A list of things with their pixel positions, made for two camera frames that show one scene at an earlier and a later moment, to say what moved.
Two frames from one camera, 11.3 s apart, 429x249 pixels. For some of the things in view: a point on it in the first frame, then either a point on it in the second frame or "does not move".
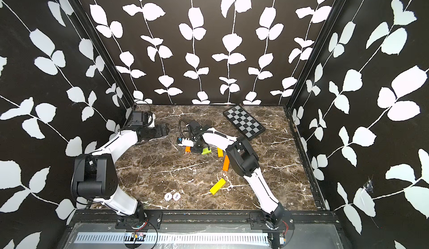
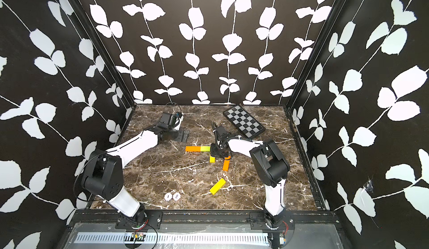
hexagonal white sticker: x=176 y=196 does not move
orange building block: x=226 y=163 does not move
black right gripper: x=199 y=151 → x=213 y=151
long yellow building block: x=218 y=186 does not move
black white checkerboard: x=244 y=121 does not move
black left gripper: x=158 y=132 → x=180 y=137
